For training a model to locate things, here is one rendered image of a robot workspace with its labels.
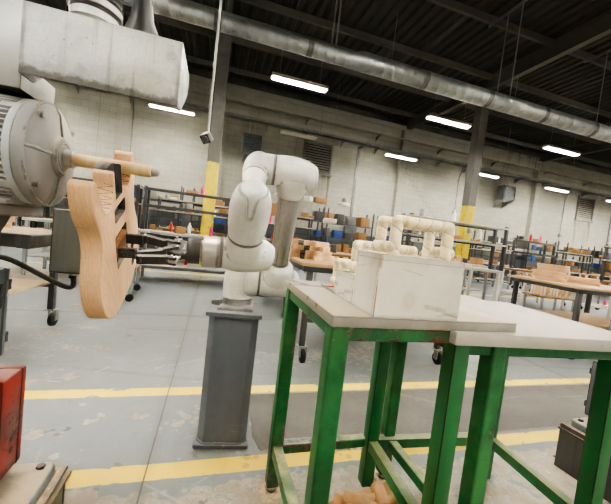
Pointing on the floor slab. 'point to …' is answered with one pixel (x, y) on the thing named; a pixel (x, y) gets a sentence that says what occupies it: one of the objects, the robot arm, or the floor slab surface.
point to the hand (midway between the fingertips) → (123, 244)
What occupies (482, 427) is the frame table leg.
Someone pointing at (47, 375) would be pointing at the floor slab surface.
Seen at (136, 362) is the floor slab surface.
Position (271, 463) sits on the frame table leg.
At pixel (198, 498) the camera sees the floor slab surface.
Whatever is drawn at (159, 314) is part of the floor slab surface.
